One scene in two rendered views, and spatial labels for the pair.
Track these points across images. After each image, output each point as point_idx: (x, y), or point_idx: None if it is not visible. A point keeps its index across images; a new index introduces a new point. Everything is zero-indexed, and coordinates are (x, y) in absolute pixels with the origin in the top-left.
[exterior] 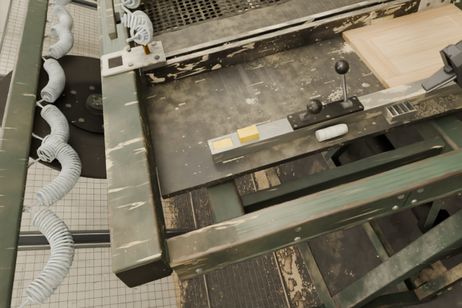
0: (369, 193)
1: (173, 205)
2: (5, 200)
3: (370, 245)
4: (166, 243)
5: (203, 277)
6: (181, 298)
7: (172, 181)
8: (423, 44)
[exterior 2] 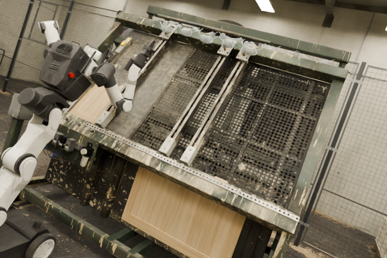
0: None
1: (315, 213)
2: (179, 16)
3: None
4: (120, 22)
5: (244, 188)
6: (253, 183)
7: (134, 32)
8: (98, 99)
